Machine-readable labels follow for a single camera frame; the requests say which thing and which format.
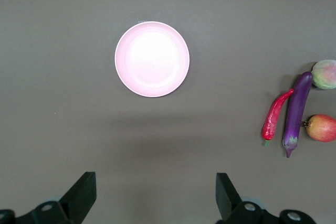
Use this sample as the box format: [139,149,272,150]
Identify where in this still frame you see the red chili pepper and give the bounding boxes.
[261,88,295,147]

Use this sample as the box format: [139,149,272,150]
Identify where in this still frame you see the green and pink peach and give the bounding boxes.
[311,59,336,90]

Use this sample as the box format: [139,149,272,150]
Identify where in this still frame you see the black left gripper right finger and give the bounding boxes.
[215,173,318,224]

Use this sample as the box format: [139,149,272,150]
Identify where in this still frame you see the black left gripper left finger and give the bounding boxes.
[0,171,97,224]

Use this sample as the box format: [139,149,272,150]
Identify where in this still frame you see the brown table cover sheet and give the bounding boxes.
[0,0,336,224]

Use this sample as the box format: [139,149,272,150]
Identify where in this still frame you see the pink round plate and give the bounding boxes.
[114,21,191,98]

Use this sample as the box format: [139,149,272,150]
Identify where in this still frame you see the long purple eggplant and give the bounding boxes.
[282,71,313,158]

